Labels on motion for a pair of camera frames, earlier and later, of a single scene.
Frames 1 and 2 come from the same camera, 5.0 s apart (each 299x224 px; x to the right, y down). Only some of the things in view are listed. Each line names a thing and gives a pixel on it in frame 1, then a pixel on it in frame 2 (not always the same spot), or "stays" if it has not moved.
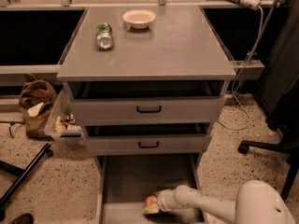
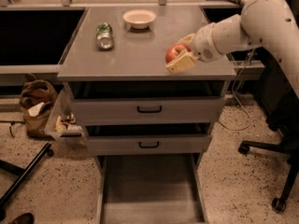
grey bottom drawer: (125, 181) stays
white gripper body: (163, 200) → (202, 42)
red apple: (150, 200) → (176, 50)
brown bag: (36, 99) stays
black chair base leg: (20, 172) stays
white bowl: (138, 19) stays
